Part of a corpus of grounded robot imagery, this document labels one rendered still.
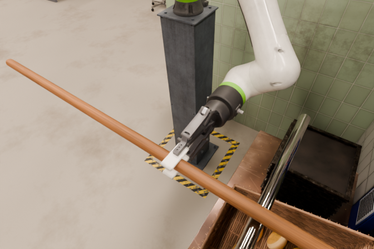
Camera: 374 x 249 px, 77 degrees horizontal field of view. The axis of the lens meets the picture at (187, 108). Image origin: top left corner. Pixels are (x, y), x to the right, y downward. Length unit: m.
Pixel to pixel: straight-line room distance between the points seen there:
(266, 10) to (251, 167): 0.85
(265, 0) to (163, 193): 1.51
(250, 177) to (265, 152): 0.19
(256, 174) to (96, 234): 1.14
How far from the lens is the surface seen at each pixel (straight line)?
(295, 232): 0.51
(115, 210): 1.88
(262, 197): 0.56
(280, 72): 0.64
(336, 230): 1.03
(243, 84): 0.69
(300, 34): 1.61
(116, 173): 2.03
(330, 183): 1.07
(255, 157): 1.34
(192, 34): 1.14
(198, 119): 0.57
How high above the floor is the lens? 1.67
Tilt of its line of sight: 45 degrees down
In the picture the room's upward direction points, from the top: 3 degrees counter-clockwise
